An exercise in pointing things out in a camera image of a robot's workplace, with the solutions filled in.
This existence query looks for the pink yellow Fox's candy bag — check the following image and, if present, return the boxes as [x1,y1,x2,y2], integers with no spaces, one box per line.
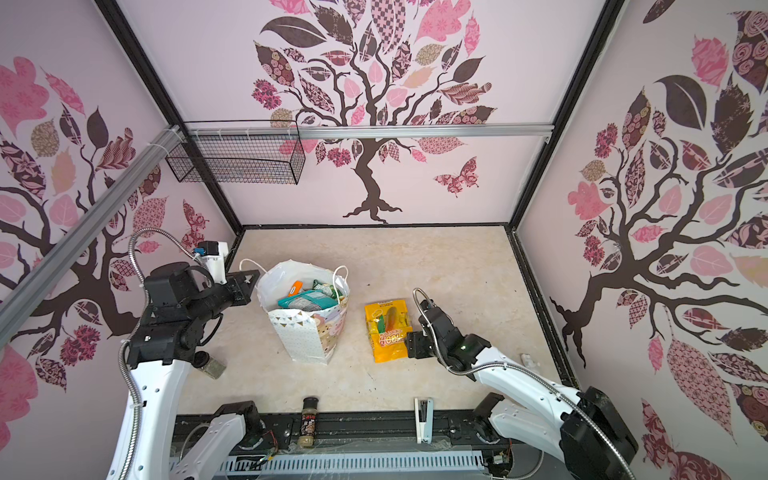
[288,281,303,296]

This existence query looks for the yellow orange mango snack bag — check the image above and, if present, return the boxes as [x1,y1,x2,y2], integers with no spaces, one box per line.
[364,299,413,363]

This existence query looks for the white paper bag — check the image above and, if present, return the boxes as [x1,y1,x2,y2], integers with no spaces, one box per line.
[239,259,350,365]

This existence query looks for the teal white snack packet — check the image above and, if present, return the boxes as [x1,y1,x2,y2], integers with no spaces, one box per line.
[278,290,338,312]

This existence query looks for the green Fox's bag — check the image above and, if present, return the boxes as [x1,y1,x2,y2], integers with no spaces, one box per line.
[313,280,344,300]

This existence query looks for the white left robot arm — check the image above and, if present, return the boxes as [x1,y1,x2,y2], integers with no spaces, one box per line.
[107,262,265,479]

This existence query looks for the small glass spice jar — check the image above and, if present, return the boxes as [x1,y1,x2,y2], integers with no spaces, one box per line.
[192,351,226,380]

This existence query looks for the small white figurine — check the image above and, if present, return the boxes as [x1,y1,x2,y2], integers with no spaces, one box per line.
[520,353,540,374]

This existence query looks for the spice bottle black cap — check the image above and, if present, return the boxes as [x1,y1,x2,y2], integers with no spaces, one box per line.
[298,396,319,448]

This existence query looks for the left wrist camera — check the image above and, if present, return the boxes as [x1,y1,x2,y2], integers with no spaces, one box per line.
[193,241,229,284]

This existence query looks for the black wire basket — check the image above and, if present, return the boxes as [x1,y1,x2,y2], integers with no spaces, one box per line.
[165,120,306,185]

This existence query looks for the white slotted cable duct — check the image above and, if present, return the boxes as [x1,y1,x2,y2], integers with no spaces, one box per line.
[213,450,485,479]

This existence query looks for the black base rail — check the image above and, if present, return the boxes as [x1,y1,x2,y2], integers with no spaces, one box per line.
[161,407,631,480]

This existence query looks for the back aluminium rail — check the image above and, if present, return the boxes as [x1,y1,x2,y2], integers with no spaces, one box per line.
[188,123,554,140]

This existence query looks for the aluminium rail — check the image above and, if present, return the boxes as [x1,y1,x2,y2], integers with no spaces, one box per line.
[188,123,554,140]
[1,125,182,345]

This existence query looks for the left aluminium rail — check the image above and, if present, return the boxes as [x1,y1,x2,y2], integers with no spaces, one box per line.
[1,125,182,345]

